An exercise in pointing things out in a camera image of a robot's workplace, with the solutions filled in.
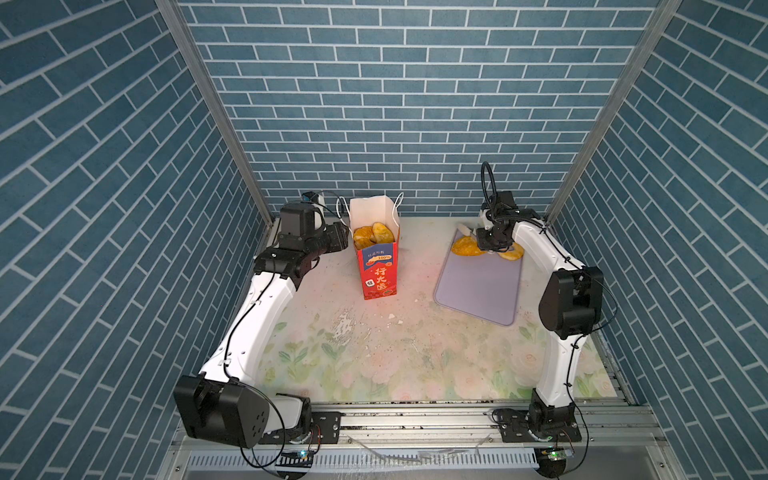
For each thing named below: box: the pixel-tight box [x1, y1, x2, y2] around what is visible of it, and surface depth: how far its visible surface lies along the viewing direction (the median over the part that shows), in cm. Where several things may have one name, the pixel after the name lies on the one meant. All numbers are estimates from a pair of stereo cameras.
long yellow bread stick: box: [370, 222, 396, 244], surface depth 98 cm
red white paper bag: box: [337, 192, 404, 301], surface depth 94 cm
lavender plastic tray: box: [434, 228, 523, 326], surface depth 107 cm
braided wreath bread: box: [353, 226, 376, 250], surface depth 98 cm
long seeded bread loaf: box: [451, 236, 487, 257], surface depth 110 cm
